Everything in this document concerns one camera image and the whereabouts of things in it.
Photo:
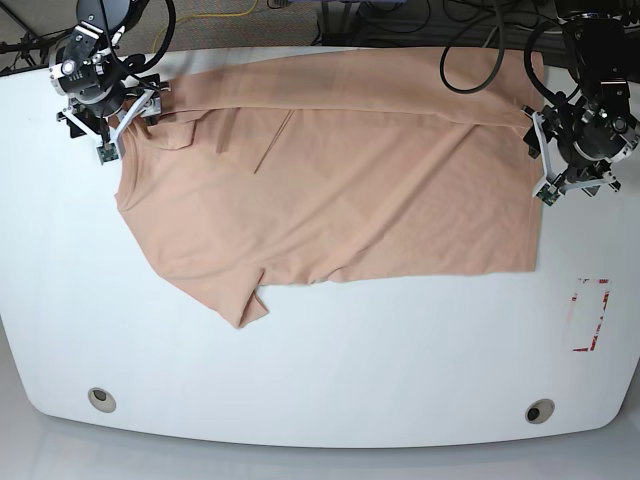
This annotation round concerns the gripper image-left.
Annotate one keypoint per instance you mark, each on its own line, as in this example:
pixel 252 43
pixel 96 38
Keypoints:
pixel 82 69

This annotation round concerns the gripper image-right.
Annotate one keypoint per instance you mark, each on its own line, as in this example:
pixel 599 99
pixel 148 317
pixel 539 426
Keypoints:
pixel 592 133

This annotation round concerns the peach t-shirt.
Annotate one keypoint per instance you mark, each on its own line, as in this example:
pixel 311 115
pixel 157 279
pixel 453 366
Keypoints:
pixel 340 166

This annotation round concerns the black tripod stand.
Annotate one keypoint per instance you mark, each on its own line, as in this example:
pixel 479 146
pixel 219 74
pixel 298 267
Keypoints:
pixel 32 51

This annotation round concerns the red tape rectangle marking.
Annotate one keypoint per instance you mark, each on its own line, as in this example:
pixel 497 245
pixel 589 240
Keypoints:
pixel 587 310

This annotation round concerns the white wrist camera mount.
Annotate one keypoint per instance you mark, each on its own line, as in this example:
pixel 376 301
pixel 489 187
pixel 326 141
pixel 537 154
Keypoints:
pixel 554 184
pixel 108 119

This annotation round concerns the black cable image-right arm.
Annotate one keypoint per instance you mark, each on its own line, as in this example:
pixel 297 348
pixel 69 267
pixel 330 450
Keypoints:
pixel 489 86

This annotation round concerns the right table cable grommet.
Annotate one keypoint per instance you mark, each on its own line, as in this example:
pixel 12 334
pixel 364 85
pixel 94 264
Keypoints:
pixel 540 411

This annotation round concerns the table cable grommet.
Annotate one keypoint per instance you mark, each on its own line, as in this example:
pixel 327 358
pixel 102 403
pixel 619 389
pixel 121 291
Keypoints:
pixel 102 400
pixel 540 411

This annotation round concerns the left table cable grommet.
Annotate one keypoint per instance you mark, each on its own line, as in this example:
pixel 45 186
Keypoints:
pixel 102 400

